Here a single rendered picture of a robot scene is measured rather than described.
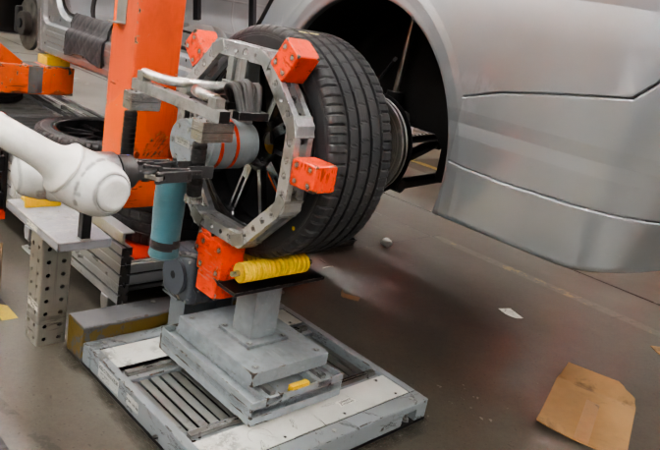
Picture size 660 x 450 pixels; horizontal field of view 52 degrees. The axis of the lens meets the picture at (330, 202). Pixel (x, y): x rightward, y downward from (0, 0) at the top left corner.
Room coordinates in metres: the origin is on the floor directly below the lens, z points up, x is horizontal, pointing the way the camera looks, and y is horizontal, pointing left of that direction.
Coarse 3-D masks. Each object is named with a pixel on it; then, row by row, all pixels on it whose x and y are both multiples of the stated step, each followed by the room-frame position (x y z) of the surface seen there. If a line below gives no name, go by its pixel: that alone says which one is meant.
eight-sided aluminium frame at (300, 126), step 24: (216, 48) 1.91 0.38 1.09; (240, 48) 1.84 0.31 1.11; (264, 48) 1.78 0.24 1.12; (192, 72) 1.98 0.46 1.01; (216, 72) 1.97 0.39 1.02; (264, 72) 1.76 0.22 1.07; (192, 96) 2.02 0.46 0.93; (288, 96) 1.69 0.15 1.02; (288, 120) 1.67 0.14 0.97; (312, 120) 1.70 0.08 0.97; (288, 144) 1.66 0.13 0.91; (288, 168) 1.65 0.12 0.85; (288, 192) 1.65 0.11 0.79; (192, 216) 1.91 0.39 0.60; (216, 216) 1.91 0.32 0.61; (264, 216) 1.70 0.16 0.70; (288, 216) 1.68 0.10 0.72; (240, 240) 1.75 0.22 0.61
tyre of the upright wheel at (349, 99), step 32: (256, 32) 1.93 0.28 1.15; (288, 32) 1.85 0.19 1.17; (320, 32) 2.00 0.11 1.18; (320, 64) 1.77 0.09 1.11; (352, 64) 1.86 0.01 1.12; (320, 96) 1.72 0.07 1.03; (352, 96) 1.77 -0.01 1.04; (384, 96) 1.87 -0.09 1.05; (320, 128) 1.71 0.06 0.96; (352, 128) 1.73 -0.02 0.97; (384, 128) 1.82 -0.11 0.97; (352, 160) 1.72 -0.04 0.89; (384, 160) 1.81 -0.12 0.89; (352, 192) 1.74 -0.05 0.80; (288, 224) 1.75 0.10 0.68; (320, 224) 1.71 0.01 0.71; (352, 224) 1.81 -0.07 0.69; (256, 256) 1.85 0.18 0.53
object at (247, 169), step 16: (224, 96) 2.08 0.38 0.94; (272, 96) 2.21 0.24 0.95; (304, 96) 1.77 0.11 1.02; (272, 112) 1.88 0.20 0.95; (256, 128) 1.98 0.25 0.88; (272, 128) 1.88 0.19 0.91; (256, 160) 1.95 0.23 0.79; (272, 160) 1.86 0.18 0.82; (224, 176) 2.06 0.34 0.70; (240, 176) 2.10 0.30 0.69; (256, 176) 2.15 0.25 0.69; (272, 176) 1.85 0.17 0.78; (224, 192) 2.01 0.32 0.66; (240, 192) 1.94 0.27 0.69; (256, 192) 2.10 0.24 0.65; (272, 192) 2.14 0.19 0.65; (304, 192) 1.73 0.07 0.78; (224, 208) 1.96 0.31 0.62; (240, 208) 1.97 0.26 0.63; (256, 208) 2.02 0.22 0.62
